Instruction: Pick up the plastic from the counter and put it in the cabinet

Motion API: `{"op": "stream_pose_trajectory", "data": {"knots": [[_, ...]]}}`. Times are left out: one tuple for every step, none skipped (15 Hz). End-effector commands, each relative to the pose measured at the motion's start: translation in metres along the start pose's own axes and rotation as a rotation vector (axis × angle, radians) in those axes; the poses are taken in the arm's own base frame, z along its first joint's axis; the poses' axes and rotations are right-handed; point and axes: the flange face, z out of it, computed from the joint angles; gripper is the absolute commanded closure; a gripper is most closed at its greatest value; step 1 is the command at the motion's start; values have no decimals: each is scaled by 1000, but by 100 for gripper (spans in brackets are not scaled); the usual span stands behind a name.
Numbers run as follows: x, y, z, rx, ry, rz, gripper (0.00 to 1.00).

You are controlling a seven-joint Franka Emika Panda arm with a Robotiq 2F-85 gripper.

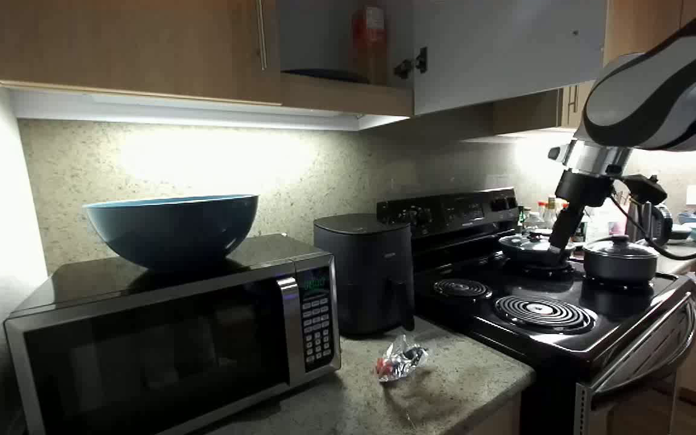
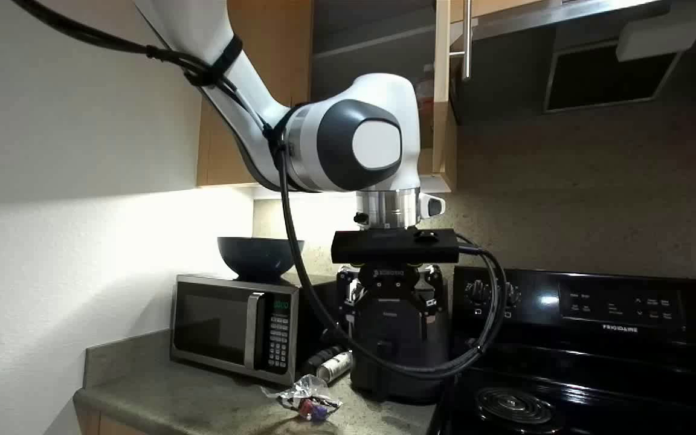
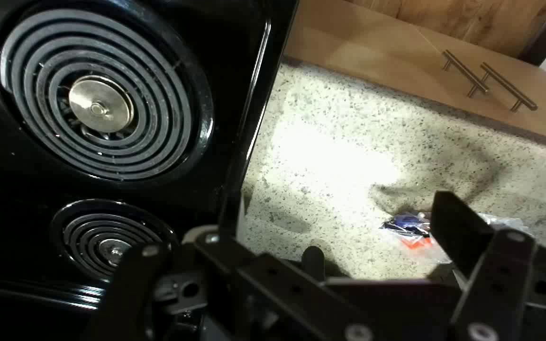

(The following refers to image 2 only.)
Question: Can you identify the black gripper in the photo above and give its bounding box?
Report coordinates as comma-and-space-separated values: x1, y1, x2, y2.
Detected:
351, 265, 448, 396

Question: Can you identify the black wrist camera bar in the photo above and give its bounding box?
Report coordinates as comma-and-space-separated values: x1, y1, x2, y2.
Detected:
331, 229, 458, 263

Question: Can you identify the clear plastic wrapper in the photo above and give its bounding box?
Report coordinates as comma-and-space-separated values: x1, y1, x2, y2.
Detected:
261, 375, 342, 422

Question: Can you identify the wooden upper cabinet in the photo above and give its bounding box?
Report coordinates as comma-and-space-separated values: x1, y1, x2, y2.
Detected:
196, 0, 458, 193

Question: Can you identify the range hood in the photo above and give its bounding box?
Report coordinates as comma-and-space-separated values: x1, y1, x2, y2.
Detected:
452, 0, 696, 118

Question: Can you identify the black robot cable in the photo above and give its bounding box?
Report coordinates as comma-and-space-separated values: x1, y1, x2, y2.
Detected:
12, 0, 511, 381

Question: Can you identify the black electric stove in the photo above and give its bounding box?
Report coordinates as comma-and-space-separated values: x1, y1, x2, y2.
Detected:
440, 267, 696, 435

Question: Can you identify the dark blue bowl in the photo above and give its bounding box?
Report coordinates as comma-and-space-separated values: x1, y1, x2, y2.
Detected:
218, 236, 295, 281

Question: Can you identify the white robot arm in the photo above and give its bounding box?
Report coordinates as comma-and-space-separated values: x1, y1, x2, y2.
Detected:
134, 0, 457, 396

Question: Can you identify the stainless steel microwave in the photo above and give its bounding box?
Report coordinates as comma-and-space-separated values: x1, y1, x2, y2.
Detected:
169, 275, 300, 385

